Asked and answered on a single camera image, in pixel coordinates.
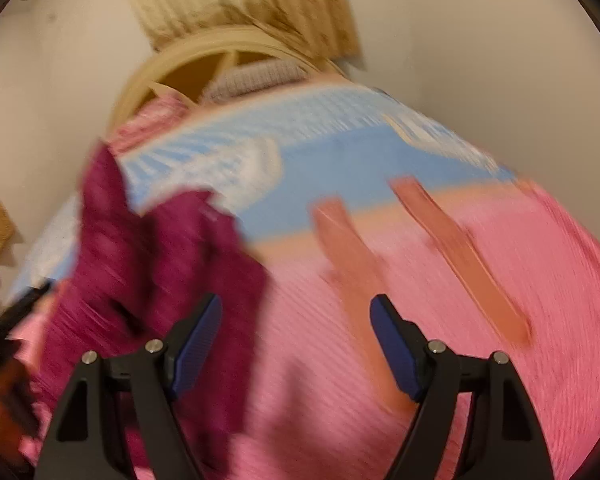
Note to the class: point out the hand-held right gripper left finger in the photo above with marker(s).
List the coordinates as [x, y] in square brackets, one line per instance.
[199, 341]

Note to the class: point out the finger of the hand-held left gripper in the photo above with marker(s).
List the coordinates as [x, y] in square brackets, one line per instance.
[27, 305]

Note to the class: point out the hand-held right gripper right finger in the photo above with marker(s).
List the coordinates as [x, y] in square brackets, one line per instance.
[396, 351]

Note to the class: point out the magenta quilted down jacket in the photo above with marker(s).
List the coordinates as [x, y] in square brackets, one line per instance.
[180, 260]

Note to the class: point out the pink and blue printed blanket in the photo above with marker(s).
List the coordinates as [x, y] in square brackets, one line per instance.
[430, 160]

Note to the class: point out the pink floral folded quilt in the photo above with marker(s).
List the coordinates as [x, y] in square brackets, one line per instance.
[147, 121]

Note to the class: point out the cream wooden bed headboard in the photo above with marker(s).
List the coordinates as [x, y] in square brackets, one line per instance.
[142, 77]

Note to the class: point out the striped pillow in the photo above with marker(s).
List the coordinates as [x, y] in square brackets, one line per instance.
[252, 80]

